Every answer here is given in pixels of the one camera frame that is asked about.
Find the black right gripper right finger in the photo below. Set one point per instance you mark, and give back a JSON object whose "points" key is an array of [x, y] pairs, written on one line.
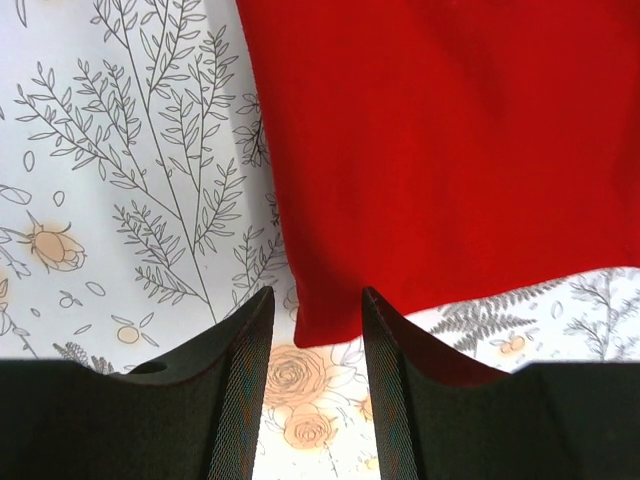
{"points": [[439, 414]]}

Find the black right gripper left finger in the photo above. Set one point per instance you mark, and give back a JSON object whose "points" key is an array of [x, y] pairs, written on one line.
{"points": [[191, 413]]}

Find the red t shirt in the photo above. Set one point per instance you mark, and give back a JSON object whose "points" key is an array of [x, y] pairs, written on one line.
{"points": [[441, 151]]}

